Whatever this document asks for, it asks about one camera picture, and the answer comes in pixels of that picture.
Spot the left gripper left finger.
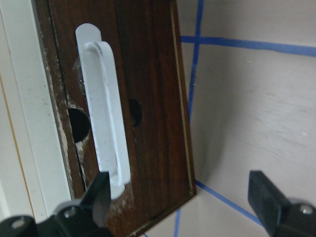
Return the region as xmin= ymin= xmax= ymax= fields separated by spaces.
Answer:
xmin=0 ymin=172 xmax=110 ymax=237

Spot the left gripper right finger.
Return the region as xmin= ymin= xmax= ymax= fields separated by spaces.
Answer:
xmin=248 ymin=170 xmax=316 ymax=237

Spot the dark wooden drawer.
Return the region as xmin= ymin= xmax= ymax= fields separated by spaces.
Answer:
xmin=32 ymin=0 xmax=196 ymax=237

